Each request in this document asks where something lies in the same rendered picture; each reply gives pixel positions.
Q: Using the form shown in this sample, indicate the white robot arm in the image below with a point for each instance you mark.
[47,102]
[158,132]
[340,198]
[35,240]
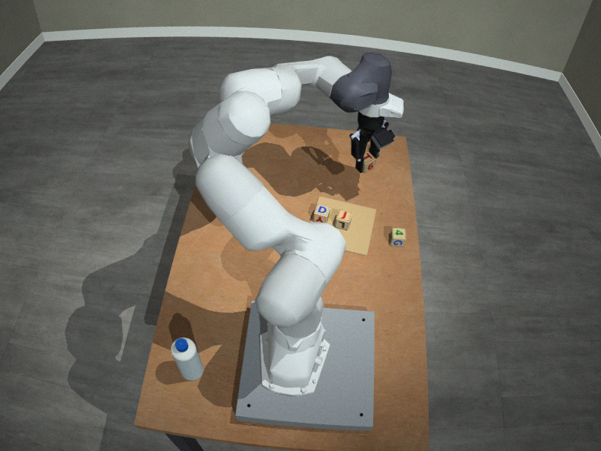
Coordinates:
[310,253]

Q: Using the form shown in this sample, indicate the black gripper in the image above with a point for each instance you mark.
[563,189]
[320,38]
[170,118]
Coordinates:
[358,147]

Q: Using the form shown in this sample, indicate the beige square mat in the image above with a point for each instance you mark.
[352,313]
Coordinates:
[360,229]

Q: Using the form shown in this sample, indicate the white bottle with blue cap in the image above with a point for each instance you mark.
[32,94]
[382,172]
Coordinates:
[187,359]

